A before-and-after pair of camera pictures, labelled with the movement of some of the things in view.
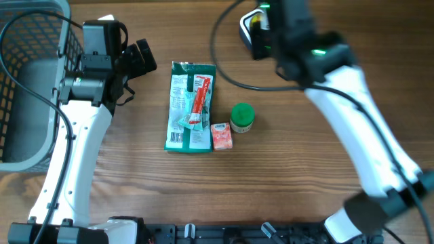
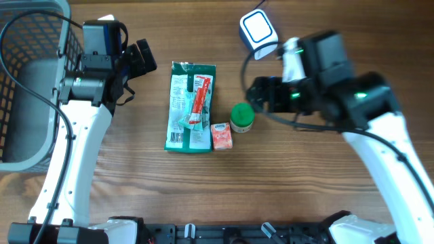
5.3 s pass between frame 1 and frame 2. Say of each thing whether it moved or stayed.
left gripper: stayed
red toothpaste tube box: stayed
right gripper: moved
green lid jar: stayed
